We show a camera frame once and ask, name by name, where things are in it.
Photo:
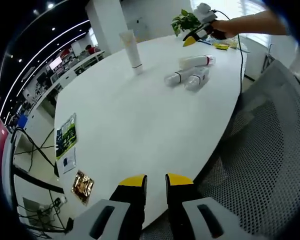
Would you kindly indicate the gold skincare sachet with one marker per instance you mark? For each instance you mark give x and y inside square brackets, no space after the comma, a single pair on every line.
[82,187]

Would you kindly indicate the whiteboard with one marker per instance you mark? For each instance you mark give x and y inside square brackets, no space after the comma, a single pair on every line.
[136,28]

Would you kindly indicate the white power strip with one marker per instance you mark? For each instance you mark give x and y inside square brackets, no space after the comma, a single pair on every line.
[55,202]

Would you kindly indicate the white blue skincare sachet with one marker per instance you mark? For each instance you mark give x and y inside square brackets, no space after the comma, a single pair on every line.
[69,161]

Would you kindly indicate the white screen cart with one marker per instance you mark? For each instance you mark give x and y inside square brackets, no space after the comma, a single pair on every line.
[7,160]

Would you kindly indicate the distant bright screen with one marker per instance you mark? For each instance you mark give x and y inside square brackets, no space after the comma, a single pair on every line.
[55,62]

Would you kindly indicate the white red-collared skincare bottle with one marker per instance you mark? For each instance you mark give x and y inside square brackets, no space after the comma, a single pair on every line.
[192,62]

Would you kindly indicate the blue box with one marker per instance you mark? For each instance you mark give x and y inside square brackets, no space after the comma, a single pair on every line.
[22,122]

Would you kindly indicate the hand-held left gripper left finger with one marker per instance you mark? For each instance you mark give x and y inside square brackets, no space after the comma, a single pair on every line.
[102,220]

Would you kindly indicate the white office desk row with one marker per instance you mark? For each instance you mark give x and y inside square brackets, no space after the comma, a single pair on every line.
[72,72]

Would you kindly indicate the black floor box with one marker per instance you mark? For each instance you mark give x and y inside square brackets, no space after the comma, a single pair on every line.
[69,224]

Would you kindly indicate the white skincare tube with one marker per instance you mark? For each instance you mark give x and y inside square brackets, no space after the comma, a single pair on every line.
[132,50]

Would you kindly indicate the potted green plant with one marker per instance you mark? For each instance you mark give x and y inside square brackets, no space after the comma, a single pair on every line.
[185,21]

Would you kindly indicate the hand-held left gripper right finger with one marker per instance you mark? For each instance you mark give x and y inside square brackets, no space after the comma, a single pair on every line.
[202,220]

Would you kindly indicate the green black skincare sachet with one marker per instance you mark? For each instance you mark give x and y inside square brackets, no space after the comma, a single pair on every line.
[66,136]

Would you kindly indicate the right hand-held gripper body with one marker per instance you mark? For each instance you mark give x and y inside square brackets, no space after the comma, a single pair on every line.
[207,12]

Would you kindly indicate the grey mesh office chair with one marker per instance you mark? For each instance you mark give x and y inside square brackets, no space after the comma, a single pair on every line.
[260,150]

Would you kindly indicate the yellow packet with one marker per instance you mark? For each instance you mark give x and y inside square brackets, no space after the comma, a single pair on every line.
[221,46]

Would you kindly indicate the person's right hand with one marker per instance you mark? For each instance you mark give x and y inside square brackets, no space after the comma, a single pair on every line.
[223,30]

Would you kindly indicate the clear-capped skincare bottle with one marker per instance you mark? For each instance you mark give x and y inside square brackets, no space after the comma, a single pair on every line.
[195,81]
[173,78]

